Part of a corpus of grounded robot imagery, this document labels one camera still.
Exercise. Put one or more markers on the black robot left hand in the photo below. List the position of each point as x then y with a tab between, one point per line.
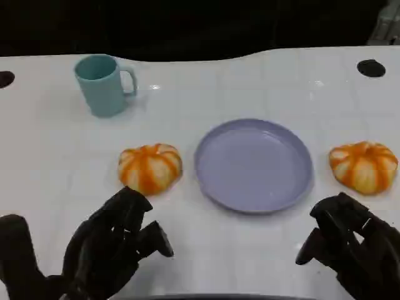
93	250

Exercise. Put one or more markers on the orange white toy bread roll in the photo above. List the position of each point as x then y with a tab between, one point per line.
150	168
364	167

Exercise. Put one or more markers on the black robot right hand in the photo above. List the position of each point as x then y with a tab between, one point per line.
359	250

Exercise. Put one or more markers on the pale green mug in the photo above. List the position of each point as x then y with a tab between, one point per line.
101	90

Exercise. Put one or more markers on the lilac plate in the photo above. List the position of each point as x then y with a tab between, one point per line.
253	165

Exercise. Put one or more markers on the grey background machine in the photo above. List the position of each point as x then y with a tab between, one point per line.
386	22

